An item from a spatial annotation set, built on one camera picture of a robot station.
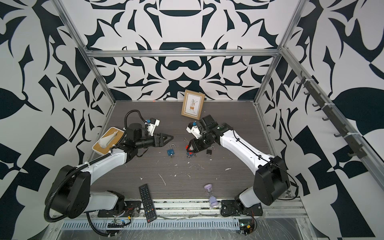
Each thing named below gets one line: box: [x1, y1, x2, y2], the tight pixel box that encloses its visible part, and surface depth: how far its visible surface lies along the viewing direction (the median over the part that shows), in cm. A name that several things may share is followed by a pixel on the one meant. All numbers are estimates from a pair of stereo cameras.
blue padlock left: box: [167, 143, 177, 156], surface depth 95 cm
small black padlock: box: [206, 146, 216, 156], surface depth 95 cm
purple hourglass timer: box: [204, 183, 219, 208], surface depth 77 cm
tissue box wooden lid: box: [92, 126, 125, 156], surface depth 93 cm
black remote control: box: [138, 183, 157, 224], surface depth 76 cm
